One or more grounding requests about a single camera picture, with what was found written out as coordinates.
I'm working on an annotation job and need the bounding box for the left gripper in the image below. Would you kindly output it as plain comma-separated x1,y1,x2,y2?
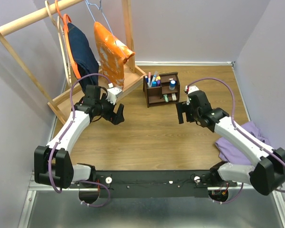
95,93,125,124

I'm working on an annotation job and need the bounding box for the white eraser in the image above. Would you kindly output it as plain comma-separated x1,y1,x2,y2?
171,94,177,101

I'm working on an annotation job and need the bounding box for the green correction tape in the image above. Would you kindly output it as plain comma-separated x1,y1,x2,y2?
163,95,169,103

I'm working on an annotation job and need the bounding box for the blue grey glue stick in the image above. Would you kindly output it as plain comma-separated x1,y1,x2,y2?
169,80,176,91

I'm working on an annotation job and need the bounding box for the white dark-blue marker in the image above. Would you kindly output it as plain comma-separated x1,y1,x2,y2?
144,76,149,87

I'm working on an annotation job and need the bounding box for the white pink marker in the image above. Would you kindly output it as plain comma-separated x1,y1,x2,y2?
148,72,151,84

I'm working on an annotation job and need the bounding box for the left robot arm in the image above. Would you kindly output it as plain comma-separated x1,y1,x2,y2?
34,84,124,193

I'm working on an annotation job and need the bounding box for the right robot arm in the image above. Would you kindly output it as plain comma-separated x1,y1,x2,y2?
176,86,285,196

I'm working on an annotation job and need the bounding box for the brown wooden desk organizer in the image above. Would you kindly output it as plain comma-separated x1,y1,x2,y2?
143,72,180,108

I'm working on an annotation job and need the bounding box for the wooden clothes rack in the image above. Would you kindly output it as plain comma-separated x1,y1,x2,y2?
0,0,146,124

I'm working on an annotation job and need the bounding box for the orange patterned garment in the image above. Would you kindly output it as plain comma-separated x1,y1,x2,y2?
94,22,135,89

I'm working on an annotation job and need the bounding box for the purple cloth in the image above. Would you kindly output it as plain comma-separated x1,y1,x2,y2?
215,121,271,165

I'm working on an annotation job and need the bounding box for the navy blue garment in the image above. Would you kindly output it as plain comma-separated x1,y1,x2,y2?
67,22,100,93

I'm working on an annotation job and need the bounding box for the beige hanger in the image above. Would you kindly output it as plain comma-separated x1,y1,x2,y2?
45,0,72,87

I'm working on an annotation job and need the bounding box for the orange hanger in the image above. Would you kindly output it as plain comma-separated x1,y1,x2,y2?
55,0,81,79

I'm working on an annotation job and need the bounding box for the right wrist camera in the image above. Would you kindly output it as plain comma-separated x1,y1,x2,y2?
184,85,199,105

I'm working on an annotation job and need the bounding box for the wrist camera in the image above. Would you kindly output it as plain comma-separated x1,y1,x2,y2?
184,85,199,105
106,87,122,105

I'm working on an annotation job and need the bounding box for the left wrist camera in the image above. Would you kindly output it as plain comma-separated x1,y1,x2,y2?
106,87,122,105

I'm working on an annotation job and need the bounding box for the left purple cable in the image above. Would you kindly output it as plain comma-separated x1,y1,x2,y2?
47,73,112,208

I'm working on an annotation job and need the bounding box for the purple cable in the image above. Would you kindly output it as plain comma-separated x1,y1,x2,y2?
187,77,285,205
47,73,112,208

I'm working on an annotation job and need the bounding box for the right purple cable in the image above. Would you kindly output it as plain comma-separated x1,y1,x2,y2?
187,77,285,205

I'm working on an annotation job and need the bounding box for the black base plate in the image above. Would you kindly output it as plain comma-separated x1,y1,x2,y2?
78,170,228,199

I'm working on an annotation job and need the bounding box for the blue wire hanger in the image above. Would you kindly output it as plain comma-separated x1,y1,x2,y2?
84,0,114,35

